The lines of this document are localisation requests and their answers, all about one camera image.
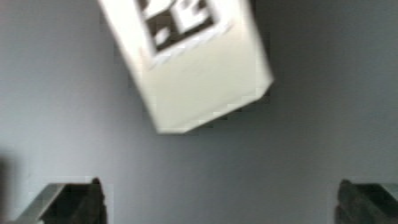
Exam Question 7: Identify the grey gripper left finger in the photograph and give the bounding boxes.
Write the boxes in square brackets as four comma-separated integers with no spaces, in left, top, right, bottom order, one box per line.
[10,183,63,224]

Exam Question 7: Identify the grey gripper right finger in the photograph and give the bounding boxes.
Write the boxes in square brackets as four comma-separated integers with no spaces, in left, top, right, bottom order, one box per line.
[378,183,398,210]

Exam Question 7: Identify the white stool leg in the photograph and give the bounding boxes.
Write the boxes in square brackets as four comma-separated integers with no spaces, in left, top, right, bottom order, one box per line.
[97,0,273,134]

